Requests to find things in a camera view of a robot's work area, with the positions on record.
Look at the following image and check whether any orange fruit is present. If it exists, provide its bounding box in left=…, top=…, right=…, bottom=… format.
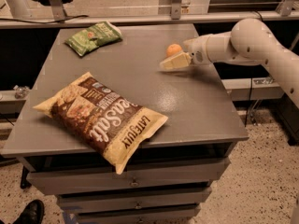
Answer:
left=166, top=44, right=182, bottom=57

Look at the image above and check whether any grey drawer cabinet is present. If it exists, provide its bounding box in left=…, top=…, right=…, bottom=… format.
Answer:
left=3, top=24, right=248, bottom=224

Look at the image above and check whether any grey metal rail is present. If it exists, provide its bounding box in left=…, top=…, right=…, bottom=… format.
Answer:
left=0, top=10, right=299, bottom=29

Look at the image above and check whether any black shoe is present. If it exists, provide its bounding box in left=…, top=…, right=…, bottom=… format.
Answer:
left=13, top=200, right=45, bottom=224

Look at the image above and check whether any crumpled clear plastic object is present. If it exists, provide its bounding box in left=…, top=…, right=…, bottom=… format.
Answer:
left=13, top=85, right=30, bottom=99

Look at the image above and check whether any green chip bag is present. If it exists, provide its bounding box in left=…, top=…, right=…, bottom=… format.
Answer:
left=65, top=21, right=122, bottom=57

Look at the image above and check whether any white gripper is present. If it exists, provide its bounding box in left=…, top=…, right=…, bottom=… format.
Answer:
left=160, top=35, right=212, bottom=70

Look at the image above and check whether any brown Late July chip bag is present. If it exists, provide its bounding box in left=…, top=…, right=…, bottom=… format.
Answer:
left=35, top=73, right=167, bottom=175

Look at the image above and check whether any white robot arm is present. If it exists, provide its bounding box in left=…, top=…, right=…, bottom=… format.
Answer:
left=160, top=19, right=299, bottom=107

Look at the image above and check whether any black cable on rail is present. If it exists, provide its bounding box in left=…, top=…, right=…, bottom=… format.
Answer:
left=0, top=14, right=90, bottom=25

